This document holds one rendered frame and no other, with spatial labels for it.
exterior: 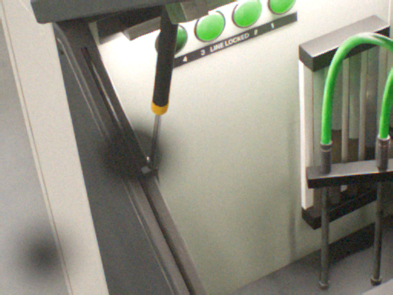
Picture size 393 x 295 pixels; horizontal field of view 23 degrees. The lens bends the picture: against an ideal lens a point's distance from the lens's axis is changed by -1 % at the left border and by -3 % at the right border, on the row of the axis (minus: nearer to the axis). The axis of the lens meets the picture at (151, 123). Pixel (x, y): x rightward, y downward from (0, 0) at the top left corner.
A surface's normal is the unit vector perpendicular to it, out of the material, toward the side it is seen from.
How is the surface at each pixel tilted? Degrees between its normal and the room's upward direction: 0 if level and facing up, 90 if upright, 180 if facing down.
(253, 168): 90
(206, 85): 90
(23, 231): 0
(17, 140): 0
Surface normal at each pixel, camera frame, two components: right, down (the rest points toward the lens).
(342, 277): -0.11, -0.77
